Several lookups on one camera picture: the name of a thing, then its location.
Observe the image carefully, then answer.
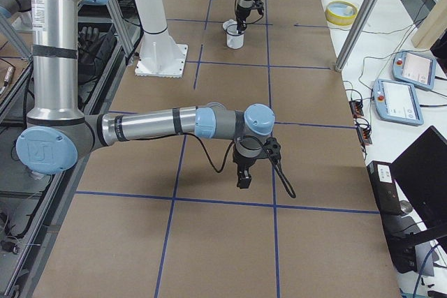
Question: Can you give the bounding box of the aluminium frame post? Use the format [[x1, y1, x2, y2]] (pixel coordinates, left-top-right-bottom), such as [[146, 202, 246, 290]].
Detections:
[[335, 0, 378, 72]]

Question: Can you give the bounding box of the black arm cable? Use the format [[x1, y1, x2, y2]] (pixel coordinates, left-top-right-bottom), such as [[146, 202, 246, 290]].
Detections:
[[233, 0, 265, 26], [184, 133, 298, 198]]

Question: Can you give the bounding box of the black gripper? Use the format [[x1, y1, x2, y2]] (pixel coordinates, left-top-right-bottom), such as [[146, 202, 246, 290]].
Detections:
[[235, 7, 250, 33], [233, 153, 257, 189]]

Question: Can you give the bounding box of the yellow tape roll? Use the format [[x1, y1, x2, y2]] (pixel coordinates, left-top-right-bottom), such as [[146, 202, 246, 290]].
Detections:
[[325, 1, 358, 26]]

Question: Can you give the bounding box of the blue teach pendant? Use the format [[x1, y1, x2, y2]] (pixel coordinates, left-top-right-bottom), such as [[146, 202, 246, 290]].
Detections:
[[372, 79, 424, 126], [392, 50, 436, 91]]

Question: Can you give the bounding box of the black monitor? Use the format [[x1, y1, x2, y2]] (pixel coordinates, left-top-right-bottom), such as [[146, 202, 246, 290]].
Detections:
[[390, 126, 446, 227]]

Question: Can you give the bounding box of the white eraser block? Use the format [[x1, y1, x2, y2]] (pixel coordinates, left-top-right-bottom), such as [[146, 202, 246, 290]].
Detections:
[[343, 6, 354, 17]]

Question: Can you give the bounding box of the orange connector module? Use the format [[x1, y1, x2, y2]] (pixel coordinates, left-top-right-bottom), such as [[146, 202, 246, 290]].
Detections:
[[356, 124, 372, 146], [349, 100, 364, 118]]

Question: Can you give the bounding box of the far blue teach pendant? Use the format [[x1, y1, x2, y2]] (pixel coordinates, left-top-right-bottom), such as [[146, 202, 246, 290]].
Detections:
[[392, 50, 436, 91]]

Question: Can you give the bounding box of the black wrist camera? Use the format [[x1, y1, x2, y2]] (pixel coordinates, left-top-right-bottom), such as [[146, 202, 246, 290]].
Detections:
[[263, 137, 281, 165], [251, 0, 264, 16]]

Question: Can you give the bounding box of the black desktop computer box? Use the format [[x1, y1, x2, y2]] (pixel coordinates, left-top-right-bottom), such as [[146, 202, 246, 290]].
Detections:
[[367, 161, 435, 276]]

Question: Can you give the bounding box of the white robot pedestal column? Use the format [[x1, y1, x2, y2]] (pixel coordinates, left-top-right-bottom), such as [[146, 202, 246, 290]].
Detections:
[[135, 0, 188, 78]]

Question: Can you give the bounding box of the white enamel cup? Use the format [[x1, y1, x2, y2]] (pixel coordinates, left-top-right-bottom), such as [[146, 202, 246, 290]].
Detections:
[[226, 34, 244, 50]]

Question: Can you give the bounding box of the clear plastic funnel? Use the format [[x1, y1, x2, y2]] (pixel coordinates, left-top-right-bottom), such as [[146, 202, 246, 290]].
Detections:
[[225, 24, 244, 37]]

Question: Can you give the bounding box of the near blue teach pendant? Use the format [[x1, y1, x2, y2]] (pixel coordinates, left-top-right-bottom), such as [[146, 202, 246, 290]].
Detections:
[[372, 79, 424, 126]]

